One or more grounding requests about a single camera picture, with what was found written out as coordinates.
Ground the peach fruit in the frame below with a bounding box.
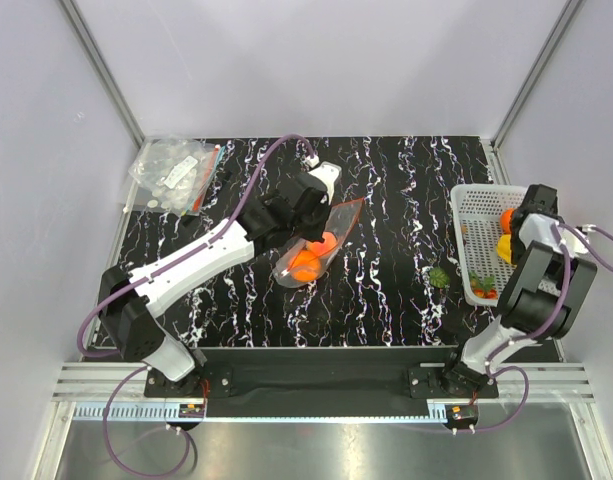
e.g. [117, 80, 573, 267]
[306, 231, 338, 257]

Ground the orange fruit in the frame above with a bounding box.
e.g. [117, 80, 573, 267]
[499, 209, 514, 234]
[289, 250, 321, 283]

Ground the clear zip bag orange zipper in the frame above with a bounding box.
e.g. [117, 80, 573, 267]
[272, 198, 364, 288]

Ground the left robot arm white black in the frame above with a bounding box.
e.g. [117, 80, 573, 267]
[99, 164, 340, 396]

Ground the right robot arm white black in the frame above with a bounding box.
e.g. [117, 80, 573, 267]
[439, 184, 597, 397]

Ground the stack of spare zip bags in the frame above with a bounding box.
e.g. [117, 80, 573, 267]
[128, 137, 223, 217]

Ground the yellow bell pepper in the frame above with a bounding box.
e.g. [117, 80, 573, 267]
[496, 234, 513, 265]

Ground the white plastic mesh basket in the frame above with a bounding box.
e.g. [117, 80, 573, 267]
[450, 184, 527, 308]

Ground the black marbled table mat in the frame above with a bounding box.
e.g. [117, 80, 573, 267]
[118, 136, 493, 347]

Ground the green artificial leaf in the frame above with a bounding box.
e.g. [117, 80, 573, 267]
[428, 267, 450, 289]

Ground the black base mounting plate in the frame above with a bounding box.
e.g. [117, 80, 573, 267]
[144, 346, 499, 413]

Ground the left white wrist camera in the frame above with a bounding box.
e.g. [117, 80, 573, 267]
[309, 162, 342, 202]

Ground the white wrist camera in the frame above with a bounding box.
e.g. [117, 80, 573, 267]
[309, 162, 342, 202]
[560, 224, 596, 256]

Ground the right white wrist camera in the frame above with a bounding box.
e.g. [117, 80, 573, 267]
[560, 224, 596, 256]

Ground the right aluminium frame post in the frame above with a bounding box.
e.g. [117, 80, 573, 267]
[490, 0, 587, 149]

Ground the aluminium frame post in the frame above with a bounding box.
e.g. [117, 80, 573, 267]
[490, 0, 587, 149]
[57, 0, 145, 148]

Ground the left aluminium frame post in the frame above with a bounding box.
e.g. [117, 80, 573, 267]
[57, 0, 145, 148]

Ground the white slotted cable duct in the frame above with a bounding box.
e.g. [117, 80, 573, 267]
[74, 400, 447, 424]

